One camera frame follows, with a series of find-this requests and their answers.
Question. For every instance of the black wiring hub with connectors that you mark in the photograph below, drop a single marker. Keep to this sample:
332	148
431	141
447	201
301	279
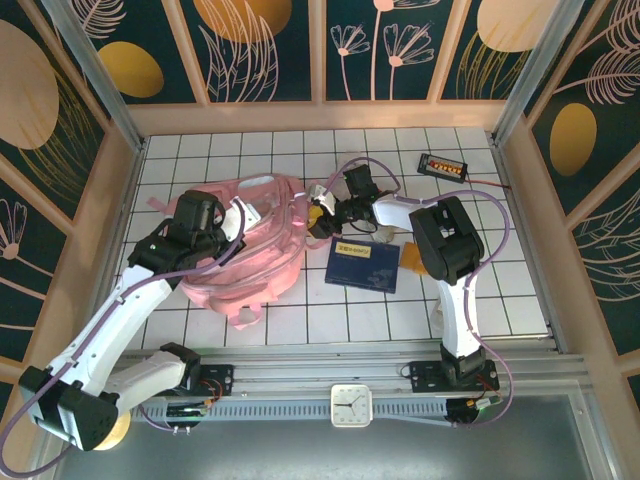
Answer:
462	412
187	412

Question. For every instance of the round beige bread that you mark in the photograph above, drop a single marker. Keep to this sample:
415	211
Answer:
120	432

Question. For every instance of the white square clock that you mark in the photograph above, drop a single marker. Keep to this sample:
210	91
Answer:
351	405

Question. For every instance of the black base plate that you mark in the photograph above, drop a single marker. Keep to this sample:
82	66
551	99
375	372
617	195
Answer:
422	377
220	380

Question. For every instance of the aluminium side rail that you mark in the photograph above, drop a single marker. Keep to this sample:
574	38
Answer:
129	190
522	230

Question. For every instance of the aluminium frame post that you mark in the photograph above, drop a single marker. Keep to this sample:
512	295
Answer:
95	80
537	75

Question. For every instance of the pink student backpack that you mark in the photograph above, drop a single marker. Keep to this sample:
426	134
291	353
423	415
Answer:
260	270

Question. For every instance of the aluminium mounting rail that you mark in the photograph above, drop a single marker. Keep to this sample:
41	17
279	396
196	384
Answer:
320	372

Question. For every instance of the small clear plastic bag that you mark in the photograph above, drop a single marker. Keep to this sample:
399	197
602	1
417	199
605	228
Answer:
384	235

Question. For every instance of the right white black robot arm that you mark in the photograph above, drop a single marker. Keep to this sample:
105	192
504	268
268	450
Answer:
457	320

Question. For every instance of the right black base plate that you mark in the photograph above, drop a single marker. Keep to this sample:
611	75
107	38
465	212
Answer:
422	377

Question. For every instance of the grey metal sheet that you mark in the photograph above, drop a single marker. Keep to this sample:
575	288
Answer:
350	455

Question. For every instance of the black battery connector board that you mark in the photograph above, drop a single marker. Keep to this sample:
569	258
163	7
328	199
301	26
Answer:
442	167

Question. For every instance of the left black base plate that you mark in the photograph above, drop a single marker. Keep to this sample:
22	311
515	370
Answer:
220	380

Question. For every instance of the dark blue notebook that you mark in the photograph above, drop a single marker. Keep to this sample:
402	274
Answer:
360	270

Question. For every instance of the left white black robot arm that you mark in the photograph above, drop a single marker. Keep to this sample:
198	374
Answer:
125	310

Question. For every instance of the mustard yellow wallet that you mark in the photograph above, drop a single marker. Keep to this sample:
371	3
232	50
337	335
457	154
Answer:
411	257

